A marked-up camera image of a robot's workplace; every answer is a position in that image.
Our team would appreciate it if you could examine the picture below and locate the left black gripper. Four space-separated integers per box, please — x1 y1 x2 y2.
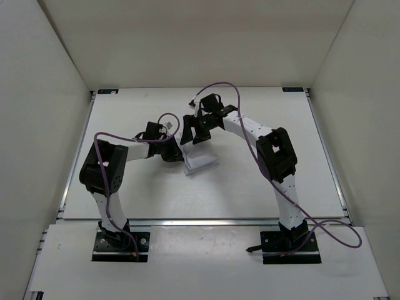
156 134 186 163

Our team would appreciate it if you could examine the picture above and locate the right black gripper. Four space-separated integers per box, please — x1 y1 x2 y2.
181 114 214 146

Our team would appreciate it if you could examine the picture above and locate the white skirt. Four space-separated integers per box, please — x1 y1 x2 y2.
179 141 219 176

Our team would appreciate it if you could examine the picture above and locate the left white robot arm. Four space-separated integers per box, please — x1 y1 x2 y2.
79 122 183 249

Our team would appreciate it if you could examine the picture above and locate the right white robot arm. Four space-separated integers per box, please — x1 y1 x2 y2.
180 94 308 251

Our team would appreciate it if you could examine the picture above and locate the left blue corner label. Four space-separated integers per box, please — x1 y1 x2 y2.
97 89 119 94

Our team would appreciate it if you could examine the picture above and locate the blue corner label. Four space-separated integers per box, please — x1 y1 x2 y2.
282 87 304 93
97 89 119 94

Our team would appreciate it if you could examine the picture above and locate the right blue corner label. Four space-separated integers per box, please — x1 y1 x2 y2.
282 87 304 93

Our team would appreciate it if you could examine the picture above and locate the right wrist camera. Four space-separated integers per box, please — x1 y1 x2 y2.
189 97 203 118

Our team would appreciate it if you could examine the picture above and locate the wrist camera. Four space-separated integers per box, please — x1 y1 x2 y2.
161 122 174 135
189 97 203 118

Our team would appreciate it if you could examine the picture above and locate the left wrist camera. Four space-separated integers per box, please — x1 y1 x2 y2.
161 122 174 135

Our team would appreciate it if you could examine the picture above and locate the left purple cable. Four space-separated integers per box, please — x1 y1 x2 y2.
92 112 181 234

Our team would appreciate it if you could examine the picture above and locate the purple cable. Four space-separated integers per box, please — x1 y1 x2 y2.
92 112 181 234
193 81 363 249

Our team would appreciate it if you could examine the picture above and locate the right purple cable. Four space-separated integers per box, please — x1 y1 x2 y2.
193 81 363 249

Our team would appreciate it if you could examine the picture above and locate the aluminium front rail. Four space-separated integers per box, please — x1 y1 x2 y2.
129 218 278 227

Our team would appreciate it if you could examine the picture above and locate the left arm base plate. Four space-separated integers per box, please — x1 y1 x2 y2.
91 229 151 263

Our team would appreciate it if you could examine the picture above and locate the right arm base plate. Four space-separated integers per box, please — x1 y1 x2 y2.
260 231 322 265

